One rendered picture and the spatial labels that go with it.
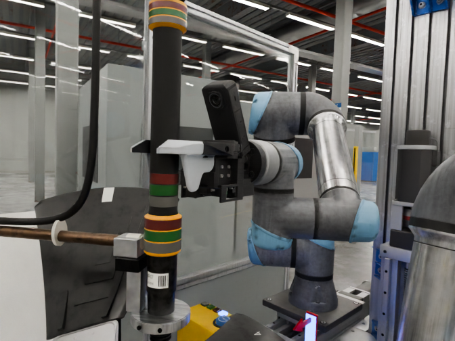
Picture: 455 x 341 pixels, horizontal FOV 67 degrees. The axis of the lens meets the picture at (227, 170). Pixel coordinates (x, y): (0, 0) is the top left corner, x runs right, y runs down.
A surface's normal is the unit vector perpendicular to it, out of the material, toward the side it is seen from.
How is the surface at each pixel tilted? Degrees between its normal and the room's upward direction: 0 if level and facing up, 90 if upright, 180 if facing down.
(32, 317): 50
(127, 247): 90
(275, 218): 90
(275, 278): 90
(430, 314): 79
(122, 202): 40
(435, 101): 90
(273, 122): 107
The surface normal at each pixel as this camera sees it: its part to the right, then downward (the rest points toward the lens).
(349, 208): -0.09, -0.61
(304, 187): 0.52, 0.06
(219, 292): 0.71, 0.06
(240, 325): 0.11, -0.99
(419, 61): -0.73, 0.01
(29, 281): 0.56, -0.59
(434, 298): -0.50, -0.16
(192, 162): 0.87, 0.05
